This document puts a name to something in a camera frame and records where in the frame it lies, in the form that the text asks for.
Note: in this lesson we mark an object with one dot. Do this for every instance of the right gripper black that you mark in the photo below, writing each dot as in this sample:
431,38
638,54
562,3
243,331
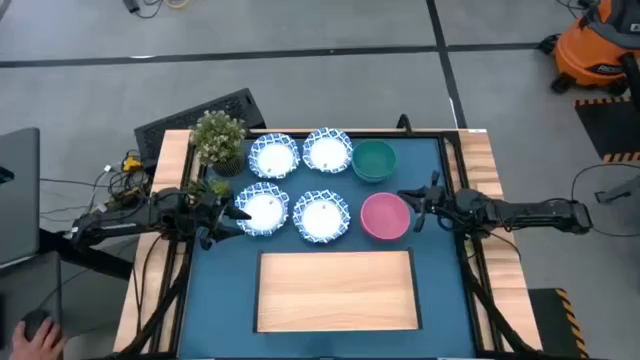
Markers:
440,202

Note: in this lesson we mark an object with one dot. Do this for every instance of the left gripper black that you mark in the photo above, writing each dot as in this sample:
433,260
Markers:
212,215

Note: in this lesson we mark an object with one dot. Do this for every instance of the blue patterned paper plate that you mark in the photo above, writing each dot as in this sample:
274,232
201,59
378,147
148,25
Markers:
274,156
262,210
327,150
321,217

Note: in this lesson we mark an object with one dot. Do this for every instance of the pink plastic bowl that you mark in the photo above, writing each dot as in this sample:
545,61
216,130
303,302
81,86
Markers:
385,216

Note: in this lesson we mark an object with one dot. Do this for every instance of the green plastic bowl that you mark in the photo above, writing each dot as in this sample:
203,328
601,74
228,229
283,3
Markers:
374,159

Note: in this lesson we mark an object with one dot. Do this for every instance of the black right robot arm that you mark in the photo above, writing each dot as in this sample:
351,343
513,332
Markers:
525,212

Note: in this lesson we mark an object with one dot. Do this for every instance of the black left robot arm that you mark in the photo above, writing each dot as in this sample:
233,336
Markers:
125,217

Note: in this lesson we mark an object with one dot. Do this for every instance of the small succulent in black pot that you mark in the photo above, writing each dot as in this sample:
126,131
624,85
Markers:
212,187

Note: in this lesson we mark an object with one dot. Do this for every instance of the flowering plant in striped pot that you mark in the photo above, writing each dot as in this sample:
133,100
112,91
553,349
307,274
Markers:
218,140

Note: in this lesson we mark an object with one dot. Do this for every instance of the yellow connector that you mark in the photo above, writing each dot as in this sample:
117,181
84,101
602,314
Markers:
131,163

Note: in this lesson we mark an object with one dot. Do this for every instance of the black hazard striped floor mat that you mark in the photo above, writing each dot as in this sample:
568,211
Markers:
550,320
607,127

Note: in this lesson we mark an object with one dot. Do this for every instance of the grey stand base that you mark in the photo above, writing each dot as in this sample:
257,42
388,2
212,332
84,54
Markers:
617,192

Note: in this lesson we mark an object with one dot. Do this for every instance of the dark grey desk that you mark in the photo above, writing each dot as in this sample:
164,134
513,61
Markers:
30,285

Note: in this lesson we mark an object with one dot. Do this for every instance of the grey laptop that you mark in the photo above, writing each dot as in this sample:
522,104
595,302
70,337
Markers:
19,195

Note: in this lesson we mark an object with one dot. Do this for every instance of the black computer mouse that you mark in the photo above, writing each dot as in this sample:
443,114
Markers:
35,320

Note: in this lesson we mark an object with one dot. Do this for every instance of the person's hand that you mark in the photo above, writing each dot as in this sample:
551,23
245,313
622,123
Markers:
40,345

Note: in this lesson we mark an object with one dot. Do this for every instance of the orange shop vacuum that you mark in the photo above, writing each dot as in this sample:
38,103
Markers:
595,50

